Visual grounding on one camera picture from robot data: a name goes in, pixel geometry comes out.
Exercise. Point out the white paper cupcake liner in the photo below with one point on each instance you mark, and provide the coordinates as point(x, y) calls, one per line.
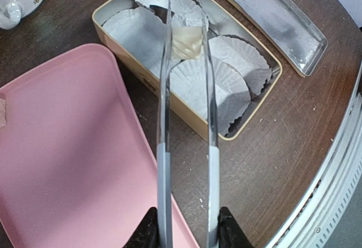
point(245, 59)
point(141, 33)
point(184, 13)
point(188, 82)

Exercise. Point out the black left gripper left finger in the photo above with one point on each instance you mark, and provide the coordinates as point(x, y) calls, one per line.
point(146, 234)

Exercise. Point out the tan tin box base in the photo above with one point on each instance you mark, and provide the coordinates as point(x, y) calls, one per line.
point(229, 25)

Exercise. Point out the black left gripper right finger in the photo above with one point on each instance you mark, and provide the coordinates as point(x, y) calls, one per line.
point(230, 234)

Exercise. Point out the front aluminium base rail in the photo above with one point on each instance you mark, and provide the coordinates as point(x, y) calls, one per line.
point(317, 214)

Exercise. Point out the pink plastic tray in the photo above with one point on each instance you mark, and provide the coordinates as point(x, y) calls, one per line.
point(76, 167)

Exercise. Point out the bear print tin lid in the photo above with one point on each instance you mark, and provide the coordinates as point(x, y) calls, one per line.
point(295, 35)

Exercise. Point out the white ridged chocolate square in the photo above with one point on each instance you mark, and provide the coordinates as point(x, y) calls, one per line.
point(186, 42)

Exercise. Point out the dark heart chocolate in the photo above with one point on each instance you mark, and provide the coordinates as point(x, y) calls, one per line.
point(159, 11)

